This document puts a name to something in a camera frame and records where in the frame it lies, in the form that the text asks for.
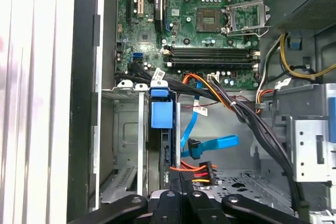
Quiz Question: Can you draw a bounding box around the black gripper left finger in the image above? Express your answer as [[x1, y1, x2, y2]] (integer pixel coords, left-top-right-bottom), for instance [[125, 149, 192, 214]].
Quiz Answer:
[[67, 172, 182, 224]]

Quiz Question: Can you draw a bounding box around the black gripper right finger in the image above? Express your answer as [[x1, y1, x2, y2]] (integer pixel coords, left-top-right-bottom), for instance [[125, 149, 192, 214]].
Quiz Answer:
[[181, 173, 302, 224]]

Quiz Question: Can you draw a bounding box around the hard disk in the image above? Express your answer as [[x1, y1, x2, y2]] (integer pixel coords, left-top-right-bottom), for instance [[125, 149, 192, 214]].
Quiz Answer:
[[147, 80, 176, 192]]

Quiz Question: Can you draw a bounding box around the silver drive cage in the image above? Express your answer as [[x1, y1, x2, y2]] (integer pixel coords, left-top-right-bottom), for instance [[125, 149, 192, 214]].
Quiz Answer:
[[286, 83, 336, 183]]

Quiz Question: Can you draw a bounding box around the black open PC case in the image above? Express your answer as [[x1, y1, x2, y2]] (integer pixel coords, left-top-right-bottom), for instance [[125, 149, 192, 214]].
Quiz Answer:
[[67, 0, 336, 224]]

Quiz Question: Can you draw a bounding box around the black RAM slot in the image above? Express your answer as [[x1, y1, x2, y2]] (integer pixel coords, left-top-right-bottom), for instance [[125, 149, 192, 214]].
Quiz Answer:
[[163, 45, 260, 52], [165, 62, 260, 69], [164, 58, 260, 64], [163, 50, 260, 58]]

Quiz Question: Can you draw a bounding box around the green motherboard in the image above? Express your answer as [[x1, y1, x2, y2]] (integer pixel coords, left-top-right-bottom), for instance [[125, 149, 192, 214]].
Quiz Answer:
[[114, 0, 262, 91]]

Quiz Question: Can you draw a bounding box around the thin metal locking lever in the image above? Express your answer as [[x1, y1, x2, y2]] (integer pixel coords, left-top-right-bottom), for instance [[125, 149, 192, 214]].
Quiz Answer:
[[226, 25, 271, 37]]

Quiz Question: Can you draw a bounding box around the CPU socket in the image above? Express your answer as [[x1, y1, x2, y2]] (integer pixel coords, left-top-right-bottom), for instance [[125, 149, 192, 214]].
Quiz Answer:
[[196, 8, 223, 33]]

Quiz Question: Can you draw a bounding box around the black graphics card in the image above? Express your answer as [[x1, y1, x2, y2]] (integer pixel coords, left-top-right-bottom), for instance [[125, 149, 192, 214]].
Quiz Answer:
[[152, 0, 167, 32]]

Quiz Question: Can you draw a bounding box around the metal socket cover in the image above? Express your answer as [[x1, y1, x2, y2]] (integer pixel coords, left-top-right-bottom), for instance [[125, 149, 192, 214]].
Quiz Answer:
[[224, 0, 271, 36]]

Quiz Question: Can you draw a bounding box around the orange red power wire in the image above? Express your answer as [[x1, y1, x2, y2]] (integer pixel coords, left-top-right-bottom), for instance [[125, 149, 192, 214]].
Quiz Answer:
[[169, 73, 233, 187]]

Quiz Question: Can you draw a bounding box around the blue flat data wire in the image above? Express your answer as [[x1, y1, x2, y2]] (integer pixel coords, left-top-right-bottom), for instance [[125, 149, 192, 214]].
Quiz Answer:
[[181, 81, 239, 159]]

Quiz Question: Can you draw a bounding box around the black wire bundle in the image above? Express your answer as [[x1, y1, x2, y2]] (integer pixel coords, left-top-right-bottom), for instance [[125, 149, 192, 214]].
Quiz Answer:
[[114, 61, 310, 219]]

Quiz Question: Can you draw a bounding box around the grey wire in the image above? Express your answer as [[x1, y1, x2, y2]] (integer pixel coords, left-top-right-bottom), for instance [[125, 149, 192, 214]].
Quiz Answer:
[[256, 35, 283, 97]]

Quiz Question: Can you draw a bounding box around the yellow wire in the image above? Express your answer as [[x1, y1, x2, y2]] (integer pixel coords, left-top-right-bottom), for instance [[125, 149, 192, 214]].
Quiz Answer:
[[279, 32, 336, 79]]

